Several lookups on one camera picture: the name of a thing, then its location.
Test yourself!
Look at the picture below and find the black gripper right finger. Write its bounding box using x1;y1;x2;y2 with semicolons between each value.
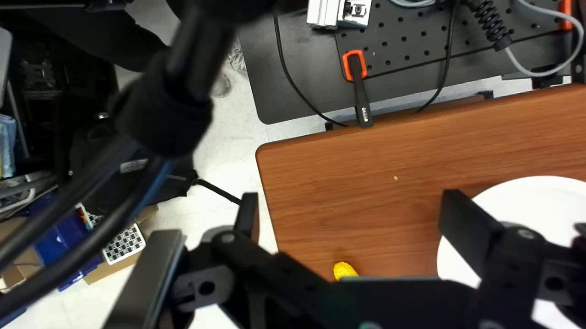
438;189;539;286

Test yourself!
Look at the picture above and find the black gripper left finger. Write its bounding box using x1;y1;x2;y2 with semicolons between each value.
229;191;319;299

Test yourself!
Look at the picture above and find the yellow toy corn cob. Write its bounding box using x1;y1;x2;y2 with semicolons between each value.
332;261;359;279

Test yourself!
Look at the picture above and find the white perforated metal plate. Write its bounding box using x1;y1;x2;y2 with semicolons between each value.
103;224;147;264

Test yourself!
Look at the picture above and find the black perforated panel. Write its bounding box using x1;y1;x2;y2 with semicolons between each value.
240;0;585;124

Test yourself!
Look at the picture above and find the white connector block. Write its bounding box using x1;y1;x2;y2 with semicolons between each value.
306;0;372;29

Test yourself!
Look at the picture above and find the black cable bundle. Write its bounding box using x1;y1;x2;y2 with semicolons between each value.
0;0;277;317

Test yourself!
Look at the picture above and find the thin black cable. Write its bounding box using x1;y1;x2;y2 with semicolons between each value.
271;12;352;127

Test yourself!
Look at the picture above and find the orange handled clamp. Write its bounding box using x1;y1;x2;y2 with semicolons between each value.
341;49;374;127

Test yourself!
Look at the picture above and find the grey cable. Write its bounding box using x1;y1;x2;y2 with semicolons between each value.
504;0;586;78

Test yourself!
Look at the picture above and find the black coiled cable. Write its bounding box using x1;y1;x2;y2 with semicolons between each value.
464;0;517;52

